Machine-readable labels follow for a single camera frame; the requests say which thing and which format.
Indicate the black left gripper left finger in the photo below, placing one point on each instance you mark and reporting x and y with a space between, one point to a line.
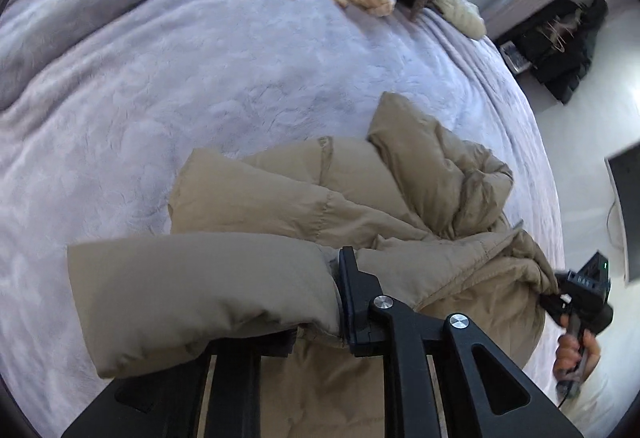
214 395

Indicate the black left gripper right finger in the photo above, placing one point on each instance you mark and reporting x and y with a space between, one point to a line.
440 377

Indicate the beige puffer jacket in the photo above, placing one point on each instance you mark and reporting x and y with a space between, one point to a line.
253 250

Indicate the black clothes pile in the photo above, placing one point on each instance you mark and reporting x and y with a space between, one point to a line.
559 41

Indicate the right hand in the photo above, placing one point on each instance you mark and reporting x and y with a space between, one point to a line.
570 351

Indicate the small grey device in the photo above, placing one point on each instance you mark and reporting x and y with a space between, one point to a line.
514 60

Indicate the cream knitted sweater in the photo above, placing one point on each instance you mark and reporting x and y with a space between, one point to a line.
463 15

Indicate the lavender bed blanket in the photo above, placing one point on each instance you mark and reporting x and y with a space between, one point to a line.
103 100

